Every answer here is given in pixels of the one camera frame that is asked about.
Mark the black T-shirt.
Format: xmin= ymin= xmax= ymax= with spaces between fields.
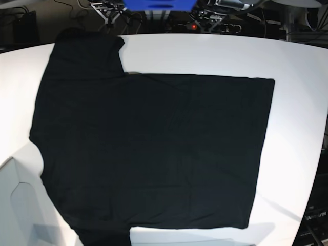
xmin=29 ymin=28 xmax=275 ymax=245

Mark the black power strip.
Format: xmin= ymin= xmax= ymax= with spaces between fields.
xmin=166 ymin=22 xmax=242 ymax=35

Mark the blue box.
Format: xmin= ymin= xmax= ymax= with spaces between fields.
xmin=124 ymin=0 xmax=197 ymax=11

